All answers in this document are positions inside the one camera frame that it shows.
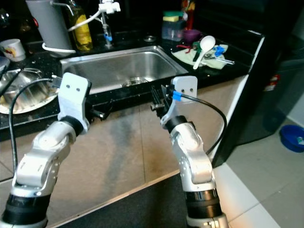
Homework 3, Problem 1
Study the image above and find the steel sink drain strainer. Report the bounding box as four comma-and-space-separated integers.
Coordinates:
122, 77, 148, 88

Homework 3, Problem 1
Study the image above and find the grey sink cabinet front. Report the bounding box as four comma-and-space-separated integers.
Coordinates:
0, 74, 250, 224

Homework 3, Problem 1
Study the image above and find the stainless steel sink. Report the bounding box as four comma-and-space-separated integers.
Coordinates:
59, 46, 190, 91

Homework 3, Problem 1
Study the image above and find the pale green cloth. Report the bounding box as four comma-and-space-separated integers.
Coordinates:
172, 43, 231, 70

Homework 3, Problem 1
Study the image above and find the floral paper plate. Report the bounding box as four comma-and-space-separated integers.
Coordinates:
0, 81, 65, 114

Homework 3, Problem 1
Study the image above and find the white rice paddle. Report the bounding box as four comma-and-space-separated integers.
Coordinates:
192, 35, 216, 70

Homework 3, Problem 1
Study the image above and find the clear plastic sponge holder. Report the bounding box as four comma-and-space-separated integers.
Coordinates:
161, 20, 189, 42

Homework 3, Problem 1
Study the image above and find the steel wrench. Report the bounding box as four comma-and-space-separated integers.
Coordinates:
204, 53, 236, 65

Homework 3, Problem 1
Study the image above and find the small steel pot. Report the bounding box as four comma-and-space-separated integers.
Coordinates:
0, 68, 55, 107

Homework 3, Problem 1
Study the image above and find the yellow green sponge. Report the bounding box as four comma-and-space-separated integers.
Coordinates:
163, 11, 186, 23

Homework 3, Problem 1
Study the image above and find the yellow dish soap bottle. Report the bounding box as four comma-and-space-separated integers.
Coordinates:
67, 0, 93, 53

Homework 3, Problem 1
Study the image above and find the red pump bottle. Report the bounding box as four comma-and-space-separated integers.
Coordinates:
181, 0, 197, 30

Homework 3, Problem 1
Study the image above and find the black floor mat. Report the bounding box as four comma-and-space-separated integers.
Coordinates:
47, 171, 190, 228

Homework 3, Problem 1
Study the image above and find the black chopstick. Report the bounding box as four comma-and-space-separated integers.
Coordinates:
0, 71, 17, 98

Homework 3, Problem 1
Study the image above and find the white faucet diverter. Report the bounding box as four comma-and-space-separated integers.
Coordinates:
99, 0, 122, 15

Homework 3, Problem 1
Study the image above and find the black freestanding appliance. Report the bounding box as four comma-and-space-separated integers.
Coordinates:
211, 33, 304, 167

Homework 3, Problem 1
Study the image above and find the grey water filter canister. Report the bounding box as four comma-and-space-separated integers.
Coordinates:
26, 0, 72, 52

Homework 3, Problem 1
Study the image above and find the white printed mug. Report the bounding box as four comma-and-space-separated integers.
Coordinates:
1, 39, 27, 62

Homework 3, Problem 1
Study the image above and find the blue floor bowl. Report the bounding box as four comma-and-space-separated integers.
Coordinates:
279, 124, 304, 152

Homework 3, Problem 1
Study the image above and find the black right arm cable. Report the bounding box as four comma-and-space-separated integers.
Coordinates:
173, 90, 228, 155

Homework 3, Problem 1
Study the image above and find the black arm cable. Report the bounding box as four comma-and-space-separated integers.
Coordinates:
8, 77, 65, 164
173, 90, 228, 155

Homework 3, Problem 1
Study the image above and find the green handled tool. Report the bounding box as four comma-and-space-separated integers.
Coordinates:
191, 41, 203, 61

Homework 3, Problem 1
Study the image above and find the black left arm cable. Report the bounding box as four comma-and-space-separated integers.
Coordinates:
8, 77, 65, 164

